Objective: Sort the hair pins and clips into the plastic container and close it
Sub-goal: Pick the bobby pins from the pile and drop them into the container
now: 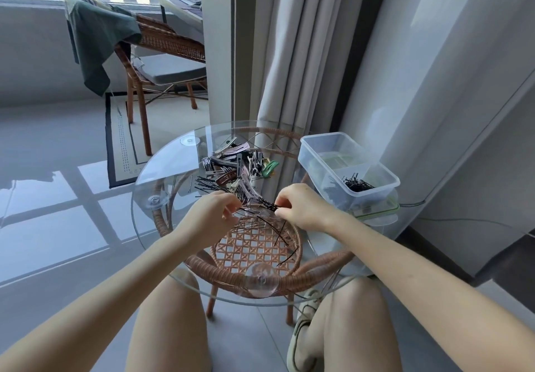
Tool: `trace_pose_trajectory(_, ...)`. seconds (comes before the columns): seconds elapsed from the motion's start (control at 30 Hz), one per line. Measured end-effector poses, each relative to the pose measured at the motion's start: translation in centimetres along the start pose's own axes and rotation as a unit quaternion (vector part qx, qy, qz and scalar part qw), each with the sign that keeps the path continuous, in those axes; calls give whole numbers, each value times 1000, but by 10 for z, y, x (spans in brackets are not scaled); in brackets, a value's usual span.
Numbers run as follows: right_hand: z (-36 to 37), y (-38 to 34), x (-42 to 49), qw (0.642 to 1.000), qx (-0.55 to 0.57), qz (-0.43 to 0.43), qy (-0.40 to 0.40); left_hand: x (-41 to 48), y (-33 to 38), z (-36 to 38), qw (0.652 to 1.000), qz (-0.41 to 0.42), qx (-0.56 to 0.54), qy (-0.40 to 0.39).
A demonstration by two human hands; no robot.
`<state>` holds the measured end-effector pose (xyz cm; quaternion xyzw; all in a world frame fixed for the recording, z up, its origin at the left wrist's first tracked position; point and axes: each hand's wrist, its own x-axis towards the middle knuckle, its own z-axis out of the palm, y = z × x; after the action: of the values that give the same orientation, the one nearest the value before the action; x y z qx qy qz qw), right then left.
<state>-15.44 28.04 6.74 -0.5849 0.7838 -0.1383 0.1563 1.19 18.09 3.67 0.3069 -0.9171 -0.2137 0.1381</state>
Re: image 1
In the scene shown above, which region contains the person's right hand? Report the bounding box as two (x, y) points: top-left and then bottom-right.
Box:
(274, 183), (342, 235)

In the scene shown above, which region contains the person's left hand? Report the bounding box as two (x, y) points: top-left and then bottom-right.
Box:
(183, 192), (244, 250)

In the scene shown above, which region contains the single black bobby pin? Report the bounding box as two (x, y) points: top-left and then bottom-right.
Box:
(240, 201), (279, 213)

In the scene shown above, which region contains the person's right forearm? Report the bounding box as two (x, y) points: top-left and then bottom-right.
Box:
(328, 213), (535, 372)

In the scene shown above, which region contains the person's left forearm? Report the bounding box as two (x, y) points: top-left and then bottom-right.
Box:
(0, 223), (197, 372)

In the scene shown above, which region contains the scattered black bobby pins heap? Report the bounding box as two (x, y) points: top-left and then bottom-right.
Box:
(194, 177), (300, 266)

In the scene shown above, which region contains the pile of mixed hair clips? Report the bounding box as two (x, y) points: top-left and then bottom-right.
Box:
(202, 137), (268, 194)

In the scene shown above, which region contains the wicker table base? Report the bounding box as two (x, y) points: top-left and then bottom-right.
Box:
(152, 126), (365, 326)

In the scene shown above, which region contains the clear plastic container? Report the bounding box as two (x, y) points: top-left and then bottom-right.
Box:
(298, 132), (401, 212)

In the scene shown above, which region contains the black bobby pins bunch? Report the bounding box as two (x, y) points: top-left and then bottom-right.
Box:
(342, 174), (376, 193)

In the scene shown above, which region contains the green-edged container lid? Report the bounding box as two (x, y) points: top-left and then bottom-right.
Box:
(353, 190), (403, 227)

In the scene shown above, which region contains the beige sandal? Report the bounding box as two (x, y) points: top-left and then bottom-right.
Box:
(286, 287), (335, 372)

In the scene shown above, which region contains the beige rug with dark border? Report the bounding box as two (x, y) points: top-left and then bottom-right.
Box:
(104, 91), (210, 189)

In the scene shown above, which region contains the person's left leg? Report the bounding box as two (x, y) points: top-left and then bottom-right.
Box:
(125, 268), (210, 372)

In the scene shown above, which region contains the person's leg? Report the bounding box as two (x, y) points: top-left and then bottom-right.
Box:
(125, 268), (210, 372)
(300, 276), (403, 372)

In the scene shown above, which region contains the person's right leg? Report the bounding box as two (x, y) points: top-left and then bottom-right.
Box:
(300, 276), (403, 372)

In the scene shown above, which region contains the grey seat cushion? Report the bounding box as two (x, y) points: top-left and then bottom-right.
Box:
(130, 52), (208, 85)

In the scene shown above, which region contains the light grey curtain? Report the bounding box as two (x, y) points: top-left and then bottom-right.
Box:
(254, 0), (398, 144)

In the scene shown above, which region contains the brown wicker chair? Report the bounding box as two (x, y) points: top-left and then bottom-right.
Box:
(114, 13), (209, 157)

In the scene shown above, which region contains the white desk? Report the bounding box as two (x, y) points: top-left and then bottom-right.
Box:
(152, 0), (205, 45)

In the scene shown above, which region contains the dark green garment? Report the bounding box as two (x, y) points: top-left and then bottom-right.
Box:
(64, 0), (143, 97)

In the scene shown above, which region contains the thin cable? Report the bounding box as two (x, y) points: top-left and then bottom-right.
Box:
(399, 200), (535, 239)

